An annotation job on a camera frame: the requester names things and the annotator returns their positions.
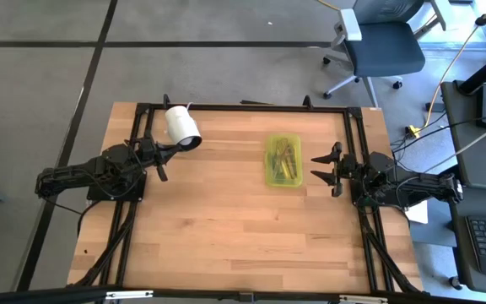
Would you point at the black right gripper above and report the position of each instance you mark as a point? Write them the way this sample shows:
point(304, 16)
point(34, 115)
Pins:
point(346, 169)

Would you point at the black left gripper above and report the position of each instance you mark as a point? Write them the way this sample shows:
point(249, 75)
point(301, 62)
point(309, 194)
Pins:
point(148, 152)

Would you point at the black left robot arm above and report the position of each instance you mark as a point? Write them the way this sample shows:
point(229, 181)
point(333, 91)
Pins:
point(70, 175)

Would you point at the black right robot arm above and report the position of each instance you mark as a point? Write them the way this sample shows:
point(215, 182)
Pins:
point(416, 186)

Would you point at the white paper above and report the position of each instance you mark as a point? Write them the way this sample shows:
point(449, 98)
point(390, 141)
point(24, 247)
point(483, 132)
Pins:
point(418, 213)

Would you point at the black side desk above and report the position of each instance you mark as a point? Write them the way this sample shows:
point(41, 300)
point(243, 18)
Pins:
point(471, 169)

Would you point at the black front crossbar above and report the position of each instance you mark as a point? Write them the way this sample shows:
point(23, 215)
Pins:
point(57, 294)

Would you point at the black pole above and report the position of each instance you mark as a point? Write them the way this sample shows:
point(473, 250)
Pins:
point(485, 72)

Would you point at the black aluminium table frame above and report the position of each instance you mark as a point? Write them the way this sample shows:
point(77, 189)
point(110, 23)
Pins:
point(247, 107)

